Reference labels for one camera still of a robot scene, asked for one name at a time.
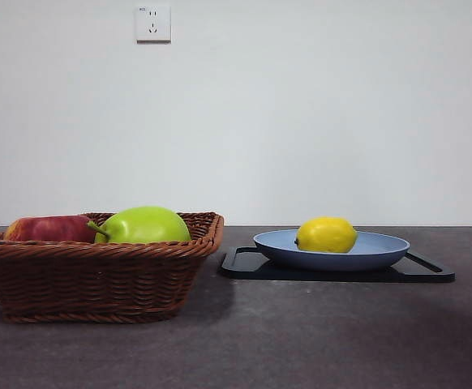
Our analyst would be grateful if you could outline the yellow lemon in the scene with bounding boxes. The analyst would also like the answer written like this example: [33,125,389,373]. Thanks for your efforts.
[294,216,358,254]

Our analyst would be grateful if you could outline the light blue round plate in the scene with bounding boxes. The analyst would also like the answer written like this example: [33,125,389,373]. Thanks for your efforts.
[253,229,410,272]

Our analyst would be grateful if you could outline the brown wicker basket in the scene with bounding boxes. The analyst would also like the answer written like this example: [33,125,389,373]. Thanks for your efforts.
[0,212,225,324]

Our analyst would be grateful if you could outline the black rectangular tray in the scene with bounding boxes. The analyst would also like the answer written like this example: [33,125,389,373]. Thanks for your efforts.
[218,246,456,284]

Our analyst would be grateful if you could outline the green pear with stem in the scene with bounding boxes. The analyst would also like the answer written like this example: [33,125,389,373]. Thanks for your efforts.
[87,205,192,245]

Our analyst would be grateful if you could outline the red apple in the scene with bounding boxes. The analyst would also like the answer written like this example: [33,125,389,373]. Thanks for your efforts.
[3,215,98,243]

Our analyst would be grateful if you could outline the white wall power socket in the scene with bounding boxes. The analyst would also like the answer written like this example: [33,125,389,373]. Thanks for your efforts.
[135,4,172,44]

